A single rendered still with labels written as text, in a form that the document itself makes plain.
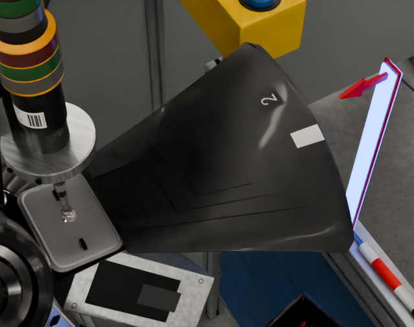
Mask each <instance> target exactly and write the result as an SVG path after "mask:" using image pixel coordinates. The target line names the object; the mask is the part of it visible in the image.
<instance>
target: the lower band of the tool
mask: <svg viewBox="0 0 414 327"><path fill-rule="evenodd" d="M45 14H46V16H47V19H48V26H47V30H46V31H45V33H44V34H43V35H42V36H41V37H40V38H38V39H37V40H35V41H33V42H31V43H27V44H24V45H10V44H7V43H3V42H1V41H0V51H1V52H2V53H6V54H10V55H25V54H29V53H33V52H35V51H37V50H39V49H41V48H42V47H44V46H46V45H47V44H48V43H49V42H50V41H51V39H52V38H53V36H54V34H55V30H56V23H55V19H54V17H53V16H52V14H51V13H50V12H49V11H48V10H46V9H45ZM57 48H58V47H57ZM56 50H57V49H56ZM55 52H56V51H55ZM55 52H54V53H53V55H54V54H55ZM53 55H52V56H53ZM52 56H51V57H52ZM51 57H50V58H51ZM50 58H48V59H47V60H46V61H48V60H49V59H50ZM46 61H44V62H42V63H41V64H43V63H45V62H46ZM0 64H1V63H0ZM41 64H38V65H35V66H31V67H10V66H6V65H4V64H2V65H4V66H6V67H10V68H14V69H28V68H32V67H36V66H39V65H41ZM59 64H60V63H59ZM59 64H58V66H59ZM58 66H57V67H58ZM57 67H56V68H57ZM56 68H55V70H56ZM55 70H54V71H55ZM54 71H52V72H51V73H53V72H54ZM51 73H50V74H51ZM50 74H48V75H47V76H45V77H48V76H49V75H50ZM2 76H3V75H2ZM63 76H64V73H63V75H62V77H63ZM45 77H43V78H40V79H38V80H41V79H44V78H45ZM62 77H61V79H60V80H59V81H58V82H57V83H56V84H55V85H54V86H53V87H52V88H50V89H48V90H46V91H44V92H41V93H37V94H32V95H24V94H18V93H14V92H12V91H10V90H8V89H6V88H5V87H4V86H3V87H4V88H5V89H6V90H8V91H9V92H10V93H13V94H15V95H19V96H24V97H33V96H37V95H42V94H45V93H47V92H48V91H51V90H52V89H53V88H55V87H56V86H57V85H58V84H59V83H60V81H61V80H62ZM5 78H6V77H5ZM6 79H8V78H6ZM8 80H11V79H8ZM38 80H32V81H26V82H35V81H38ZM11 81H14V82H22V81H16V80H11Z"/></svg>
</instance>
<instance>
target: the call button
mask: <svg viewBox="0 0 414 327"><path fill-rule="evenodd" d="M245 1H246V2H247V3H248V4H249V5H252V6H255V7H266V6H269V5H271V4H273V3H274V1H275V0H245Z"/></svg>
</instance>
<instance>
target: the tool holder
mask: <svg viewBox="0 0 414 327"><path fill-rule="evenodd" d="M66 108H67V124H68V127H69V134H70V136H69V141H68V143H67V145H66V146H65V147H64V148H63V149H61V150H60V151H58V152H55V153H52V154H40V153H37V152H34V151H33V150H32V149H30V147H29V146H28V145H27V141H26V139H25V135H24V132H23V129H22V128H21V126H20V125H19V122H18V119H17V116H16V113H15V110H14V106H13V102H12V98H11V95H10V92H9V91H8V90H6V89H5V88H4V87H3V85H2V84H1V82H0V136H1V151H2V153H3V157H4V159H5V162H6V164H7V166H8V168H7V169H6V170H7V171H8V172H9V173H14V174H15V175H16V176H18V177H19V178H21V179H23V180H26V181H28V182H32V183H35V184H38V185H41V184H55V183H59V182H63V181H66V180H69V179H70V178H73V177H74V176H77V175H78V174H79V173H81V172H82V171H83V170H84V169H85V168H87V166H88V165H89V164H90V162H91V161H92V159H93V157H94V155H95V152H96V149H97V136H96V132H95V127H94V124H93V121H92V120H91V118H90V117H89V115H88V114H87V113H86V112H85V111H84V110H82V109H81V108H79V107H78V106H75V105H73V104H70V103H67V102H66Z"/></svg>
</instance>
